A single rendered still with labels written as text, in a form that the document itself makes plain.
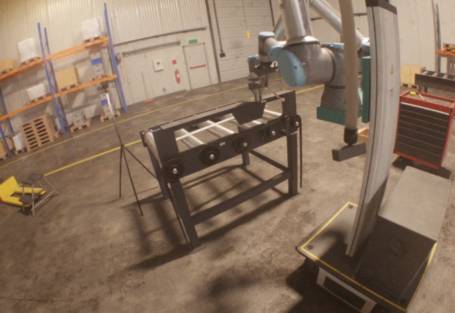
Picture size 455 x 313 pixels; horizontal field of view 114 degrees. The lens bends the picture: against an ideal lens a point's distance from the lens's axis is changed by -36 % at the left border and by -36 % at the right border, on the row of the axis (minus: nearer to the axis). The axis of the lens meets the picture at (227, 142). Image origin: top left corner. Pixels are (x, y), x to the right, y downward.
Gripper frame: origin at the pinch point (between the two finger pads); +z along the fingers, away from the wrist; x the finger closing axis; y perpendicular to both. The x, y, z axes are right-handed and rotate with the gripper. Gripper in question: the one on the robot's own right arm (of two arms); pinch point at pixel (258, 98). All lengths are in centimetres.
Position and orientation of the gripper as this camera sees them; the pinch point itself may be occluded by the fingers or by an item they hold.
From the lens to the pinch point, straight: 179.8
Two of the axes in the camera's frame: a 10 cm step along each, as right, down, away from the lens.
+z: 1.5, 9.1, 3.9
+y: 4.9, 2.7, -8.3
